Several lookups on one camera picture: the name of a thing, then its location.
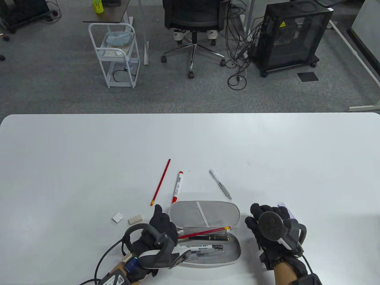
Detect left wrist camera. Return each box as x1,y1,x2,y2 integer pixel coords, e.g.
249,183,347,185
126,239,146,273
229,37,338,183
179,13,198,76
97,273,132,285

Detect person's left hand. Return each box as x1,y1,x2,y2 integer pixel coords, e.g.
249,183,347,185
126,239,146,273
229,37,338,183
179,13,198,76
131,204,180,269

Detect blue wrist watch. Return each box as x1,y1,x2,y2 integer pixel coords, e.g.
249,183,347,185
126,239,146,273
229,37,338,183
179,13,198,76
124,256,139,273

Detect black pen with gold trim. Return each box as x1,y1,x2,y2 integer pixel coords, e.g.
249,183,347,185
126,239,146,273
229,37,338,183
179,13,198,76
186,235,230,242

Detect black cable on left wrist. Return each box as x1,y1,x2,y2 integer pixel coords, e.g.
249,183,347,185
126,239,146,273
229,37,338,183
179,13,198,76
78,239,128,285

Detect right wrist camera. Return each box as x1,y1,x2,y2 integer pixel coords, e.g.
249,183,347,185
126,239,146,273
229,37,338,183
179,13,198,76
298,273,323,285

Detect black office chair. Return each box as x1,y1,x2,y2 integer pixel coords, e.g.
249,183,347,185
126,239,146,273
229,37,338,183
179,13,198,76
161,0,230,79

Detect white purple paper note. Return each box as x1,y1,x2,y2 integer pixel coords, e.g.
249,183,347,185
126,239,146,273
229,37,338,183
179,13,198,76
277,202,295,219

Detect white rolling cart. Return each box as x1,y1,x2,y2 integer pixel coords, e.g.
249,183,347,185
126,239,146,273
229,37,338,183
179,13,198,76
88,23,141,89

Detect person's left forearm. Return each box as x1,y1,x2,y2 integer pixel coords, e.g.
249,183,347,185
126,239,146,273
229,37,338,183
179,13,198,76
107,261,140,285

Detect plastic bag in cart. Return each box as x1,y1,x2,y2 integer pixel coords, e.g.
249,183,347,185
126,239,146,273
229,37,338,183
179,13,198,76
105,31,133,47

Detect black grey glove controller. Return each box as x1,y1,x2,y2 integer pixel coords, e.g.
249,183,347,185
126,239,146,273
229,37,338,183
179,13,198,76
257,211,307,256
123,223,193,270

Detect person's right forearm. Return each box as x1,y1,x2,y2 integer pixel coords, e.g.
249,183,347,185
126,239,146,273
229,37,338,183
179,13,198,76
273,261,303,285

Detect black equipment stand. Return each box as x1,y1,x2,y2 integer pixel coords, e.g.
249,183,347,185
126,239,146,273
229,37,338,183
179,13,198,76
0,0,61,34

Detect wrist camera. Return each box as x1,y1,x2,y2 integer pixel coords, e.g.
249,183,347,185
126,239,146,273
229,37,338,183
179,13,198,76
97,273,132,285
298,273,323,285

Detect black grey right glove controller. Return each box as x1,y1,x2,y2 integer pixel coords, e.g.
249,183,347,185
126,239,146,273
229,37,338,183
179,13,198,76
257,211,307,256

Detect red white marker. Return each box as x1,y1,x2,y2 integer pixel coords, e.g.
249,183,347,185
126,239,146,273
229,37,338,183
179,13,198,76
171,171,184,204

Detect person's right hand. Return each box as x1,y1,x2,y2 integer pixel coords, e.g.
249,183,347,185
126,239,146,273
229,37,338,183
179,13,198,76
245,203,308,271

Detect white pen with black cap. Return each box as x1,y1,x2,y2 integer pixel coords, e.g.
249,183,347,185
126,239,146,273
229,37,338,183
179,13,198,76
178,244,224,250

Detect black grey left glove controller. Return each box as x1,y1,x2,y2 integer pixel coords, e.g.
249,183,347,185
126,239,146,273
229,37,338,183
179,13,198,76
123,223,193,270

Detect black computer case on wheels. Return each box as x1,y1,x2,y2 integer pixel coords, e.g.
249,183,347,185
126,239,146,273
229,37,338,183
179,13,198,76
251,2,334,78

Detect red pencil with yellow end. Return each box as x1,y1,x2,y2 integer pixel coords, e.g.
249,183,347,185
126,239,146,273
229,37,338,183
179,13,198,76
178,226,232,239

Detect white desk frame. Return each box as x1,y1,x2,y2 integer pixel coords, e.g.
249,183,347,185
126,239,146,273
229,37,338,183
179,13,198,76
328,20,380,113

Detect brown side desk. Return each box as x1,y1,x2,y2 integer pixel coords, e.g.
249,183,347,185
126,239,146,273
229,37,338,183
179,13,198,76
83,0,132,24

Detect white grey pencil case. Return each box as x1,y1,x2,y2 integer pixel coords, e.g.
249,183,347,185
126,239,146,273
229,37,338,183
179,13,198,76
168,200,242,268

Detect silver white pen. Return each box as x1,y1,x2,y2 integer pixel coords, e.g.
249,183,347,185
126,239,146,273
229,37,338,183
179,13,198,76
209,169,233,200

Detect tangle of black floor cables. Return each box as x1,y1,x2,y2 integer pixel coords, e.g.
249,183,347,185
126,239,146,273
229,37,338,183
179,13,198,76
224,0,267,91

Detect white partition panel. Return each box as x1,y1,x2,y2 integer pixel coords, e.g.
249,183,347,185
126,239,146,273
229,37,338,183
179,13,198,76
350,0,380,45

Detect clear gel pen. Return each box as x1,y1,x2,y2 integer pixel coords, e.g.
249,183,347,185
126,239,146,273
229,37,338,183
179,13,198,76
190,249,225,257

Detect black floor plate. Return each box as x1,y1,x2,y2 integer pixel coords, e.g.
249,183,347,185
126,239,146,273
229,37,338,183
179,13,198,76
297,71,319,83

